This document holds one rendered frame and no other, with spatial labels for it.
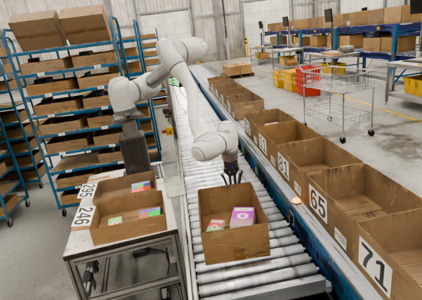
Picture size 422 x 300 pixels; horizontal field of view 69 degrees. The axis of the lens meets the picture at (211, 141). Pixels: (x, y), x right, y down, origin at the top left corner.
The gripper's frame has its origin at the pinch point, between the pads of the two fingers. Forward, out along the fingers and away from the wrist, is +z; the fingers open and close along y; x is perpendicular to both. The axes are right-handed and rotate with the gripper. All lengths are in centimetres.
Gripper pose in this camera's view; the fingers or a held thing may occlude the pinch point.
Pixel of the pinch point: (233, 192)
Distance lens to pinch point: 173.3
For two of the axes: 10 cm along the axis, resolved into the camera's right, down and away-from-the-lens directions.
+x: 1.4, 3.2, -9.4
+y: -9.8, 1.6, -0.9
